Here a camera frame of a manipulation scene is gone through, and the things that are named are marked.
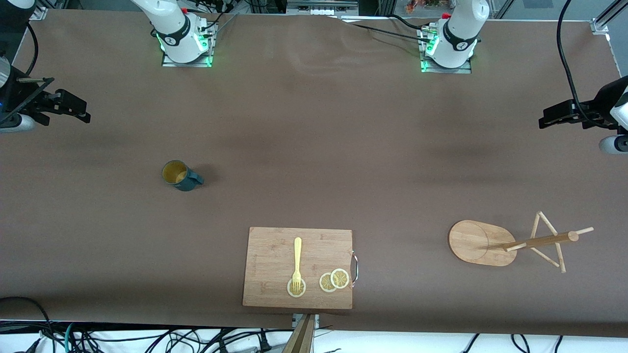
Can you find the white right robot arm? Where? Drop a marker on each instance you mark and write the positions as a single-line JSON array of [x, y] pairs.
[[171, 29]]

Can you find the wooden camera stand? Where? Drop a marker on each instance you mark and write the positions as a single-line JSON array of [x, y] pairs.
[[301, 338]]

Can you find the white power strip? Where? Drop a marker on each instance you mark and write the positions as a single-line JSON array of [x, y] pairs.
[[319, 10]]

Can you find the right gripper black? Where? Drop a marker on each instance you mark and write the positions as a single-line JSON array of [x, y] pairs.
[[18, 93]]

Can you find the yellow plastic fork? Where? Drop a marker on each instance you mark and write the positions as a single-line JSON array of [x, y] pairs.
[[297, 255]]

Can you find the lemon slice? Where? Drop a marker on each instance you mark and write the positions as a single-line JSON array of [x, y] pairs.
[[290, 293], [340, 278], [325, 283]]

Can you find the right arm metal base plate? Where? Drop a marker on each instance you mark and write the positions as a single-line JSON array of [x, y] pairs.
[[196, 64]]

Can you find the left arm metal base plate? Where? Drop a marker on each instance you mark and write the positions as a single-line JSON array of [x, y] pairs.
[[461, 70]]

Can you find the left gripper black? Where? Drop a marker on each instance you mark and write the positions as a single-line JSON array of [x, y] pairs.
[[597, 109]]

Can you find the teal cup yellow inside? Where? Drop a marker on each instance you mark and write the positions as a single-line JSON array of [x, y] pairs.
[[184, 182]]

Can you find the wooden mug rack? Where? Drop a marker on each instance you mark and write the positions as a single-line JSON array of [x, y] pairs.
[[473, 242]]

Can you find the bamboo cutting board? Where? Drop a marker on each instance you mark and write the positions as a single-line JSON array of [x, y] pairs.
[[270, 255]]

